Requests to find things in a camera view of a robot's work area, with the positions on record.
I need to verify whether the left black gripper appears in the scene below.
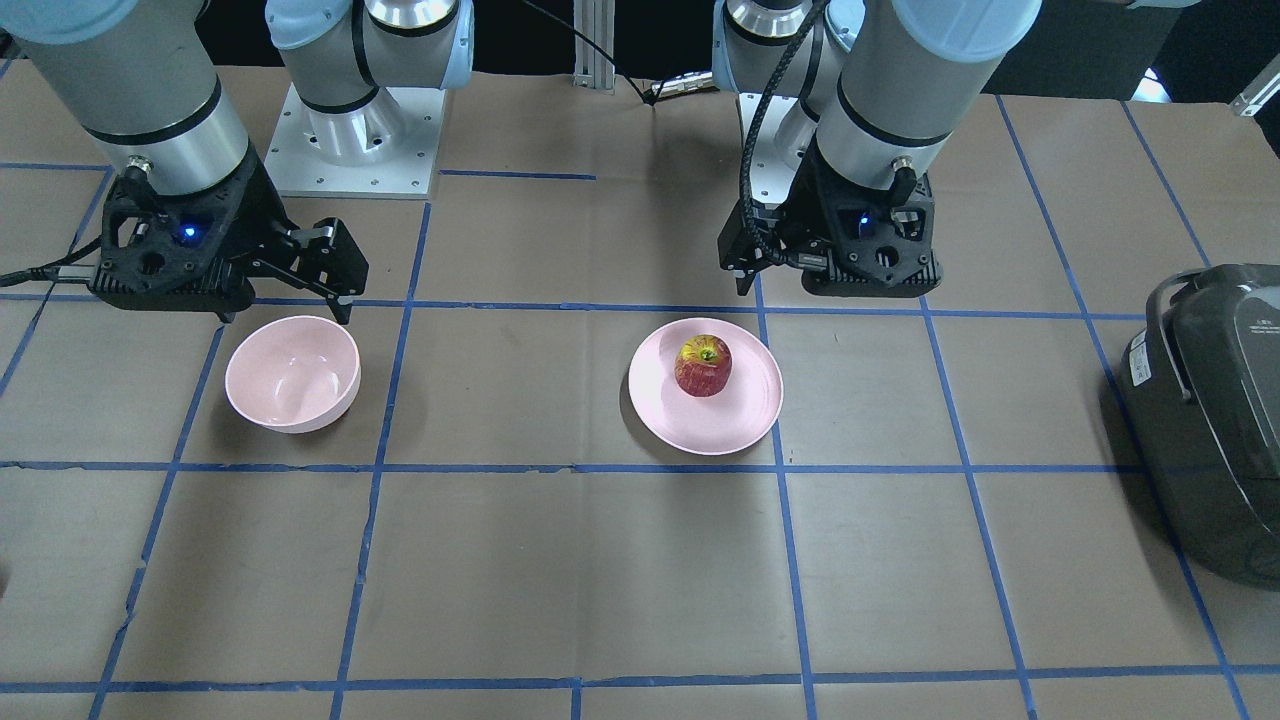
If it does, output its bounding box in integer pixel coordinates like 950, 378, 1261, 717
718, 146, 943, 299

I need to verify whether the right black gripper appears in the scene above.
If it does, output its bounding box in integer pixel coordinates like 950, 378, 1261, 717
88, 155, 369, 325

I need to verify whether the red yellow apple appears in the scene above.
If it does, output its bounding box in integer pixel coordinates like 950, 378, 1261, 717
675, 334, 733, 398

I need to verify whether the pink bowl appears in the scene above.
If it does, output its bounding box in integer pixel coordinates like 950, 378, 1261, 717
223, 315, 364, 434

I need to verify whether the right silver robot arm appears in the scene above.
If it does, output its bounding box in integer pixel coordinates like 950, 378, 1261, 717
3, 1, 475, 325

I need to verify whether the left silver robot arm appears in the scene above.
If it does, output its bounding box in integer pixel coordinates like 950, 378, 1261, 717
713, 1, 1041, 299

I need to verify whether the pink plate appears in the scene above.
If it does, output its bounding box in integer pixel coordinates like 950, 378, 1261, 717
627, 316, 785, 456

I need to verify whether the dark grey rice cooker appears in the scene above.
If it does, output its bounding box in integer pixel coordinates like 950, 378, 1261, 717
1119, 263, 1279, 592

